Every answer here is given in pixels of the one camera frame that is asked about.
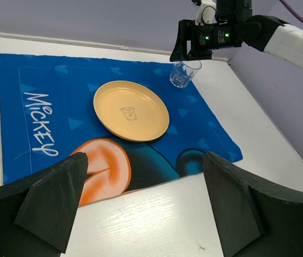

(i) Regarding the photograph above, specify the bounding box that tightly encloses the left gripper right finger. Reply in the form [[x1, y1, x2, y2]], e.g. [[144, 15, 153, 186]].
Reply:
[[202, 152, 303, 256]]

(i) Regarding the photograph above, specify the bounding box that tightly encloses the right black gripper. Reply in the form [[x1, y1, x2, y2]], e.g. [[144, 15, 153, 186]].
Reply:
[[170, 1, 261, 62]]

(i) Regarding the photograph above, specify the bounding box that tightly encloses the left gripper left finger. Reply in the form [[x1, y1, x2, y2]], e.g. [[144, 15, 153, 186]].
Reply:
[[0, 153, 88, 256]]

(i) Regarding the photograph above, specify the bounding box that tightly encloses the clear plastic cup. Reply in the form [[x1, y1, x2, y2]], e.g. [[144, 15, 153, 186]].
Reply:
[[169, 61, 202, 88]]

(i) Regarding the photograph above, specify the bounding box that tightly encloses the yellow round plate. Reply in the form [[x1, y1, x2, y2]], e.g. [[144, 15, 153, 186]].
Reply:
[[93, 80, 170, 142]]

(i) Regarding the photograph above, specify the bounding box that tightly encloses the blue Mickey placemat cloth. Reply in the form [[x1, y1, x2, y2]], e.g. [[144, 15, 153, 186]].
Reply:
[[0, 54, 243, 205]]

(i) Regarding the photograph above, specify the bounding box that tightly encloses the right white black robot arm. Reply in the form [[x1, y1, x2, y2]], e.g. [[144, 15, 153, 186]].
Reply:
[[170, 1, 303, 69]]

